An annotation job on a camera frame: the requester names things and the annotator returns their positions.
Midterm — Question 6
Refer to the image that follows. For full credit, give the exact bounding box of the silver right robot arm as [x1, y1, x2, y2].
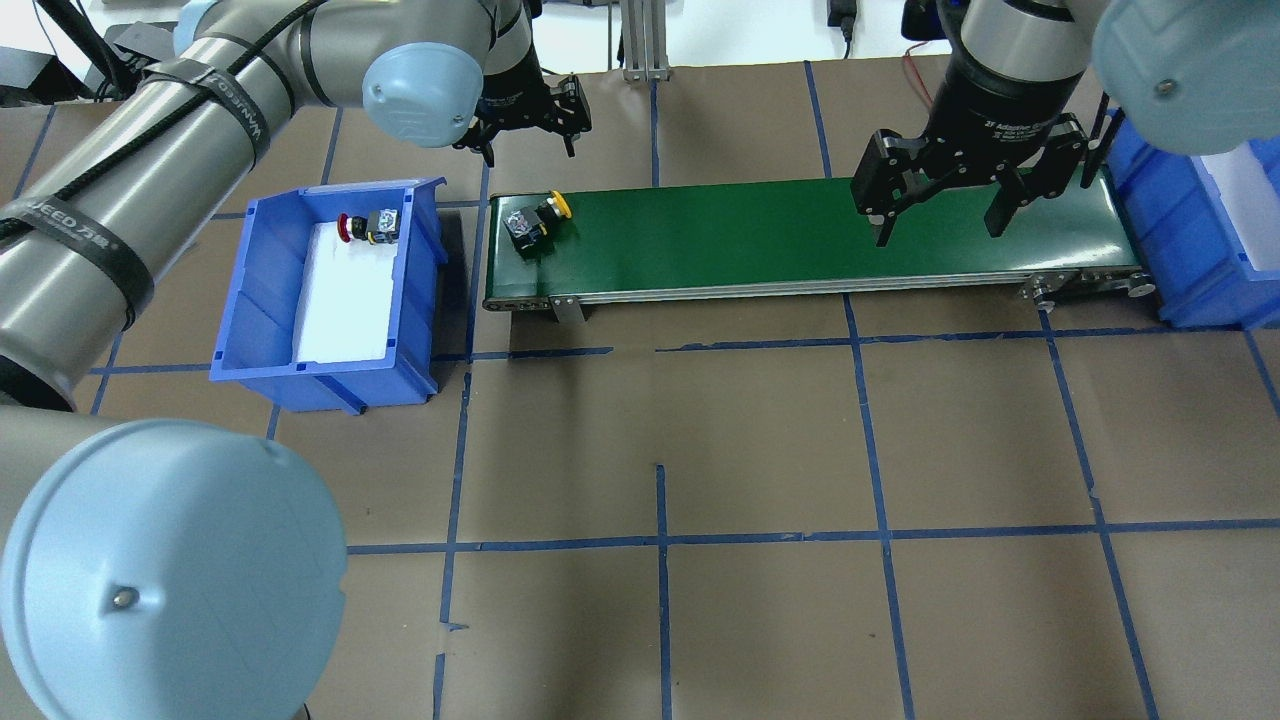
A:
[850, 1, 1279, 247]

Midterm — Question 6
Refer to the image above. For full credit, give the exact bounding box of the blue right plastic bin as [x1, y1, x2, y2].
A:
[1108, 120, 1279, 329]

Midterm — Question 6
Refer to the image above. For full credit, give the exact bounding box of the white foam pad right bin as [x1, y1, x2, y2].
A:
[1199, 143, 1279, 272]

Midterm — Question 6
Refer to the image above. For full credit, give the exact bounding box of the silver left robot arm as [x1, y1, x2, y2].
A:
[3, 1, 591, 719]

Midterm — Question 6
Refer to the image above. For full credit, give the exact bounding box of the yellow push button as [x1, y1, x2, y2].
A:
[500, 190, 573, 254]

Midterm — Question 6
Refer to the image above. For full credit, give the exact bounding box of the green conveyor belt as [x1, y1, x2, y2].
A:
[483, 178, 1155, 313]

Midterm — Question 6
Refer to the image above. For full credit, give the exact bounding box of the aluminium frame post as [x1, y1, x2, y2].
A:
[620, 0, 672, 83]

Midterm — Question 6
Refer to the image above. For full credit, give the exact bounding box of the blue plastic bin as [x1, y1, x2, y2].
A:
[1108, 120, 1279, 329]
[210, 177, 448, 415]

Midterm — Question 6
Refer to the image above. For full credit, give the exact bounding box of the red push button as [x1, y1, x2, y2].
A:
[335, 208, 401, 245]

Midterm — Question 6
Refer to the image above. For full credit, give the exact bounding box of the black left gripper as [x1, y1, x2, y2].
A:
[454, 74, 593, 167]

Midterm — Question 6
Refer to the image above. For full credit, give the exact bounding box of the white foam pad bin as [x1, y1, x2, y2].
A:
[293, 222, 399, 363]
[1199, 143, 1279, 272]

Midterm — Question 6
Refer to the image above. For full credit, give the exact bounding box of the blue left plastic bin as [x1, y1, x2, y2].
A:
[210, 177, 448, 415]

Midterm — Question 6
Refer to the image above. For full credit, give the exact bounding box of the white foam pad left bin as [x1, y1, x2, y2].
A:
[293, 222, 399, 363]

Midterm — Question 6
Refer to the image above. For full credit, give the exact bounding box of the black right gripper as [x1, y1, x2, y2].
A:
[851, 60, 1085, 249]

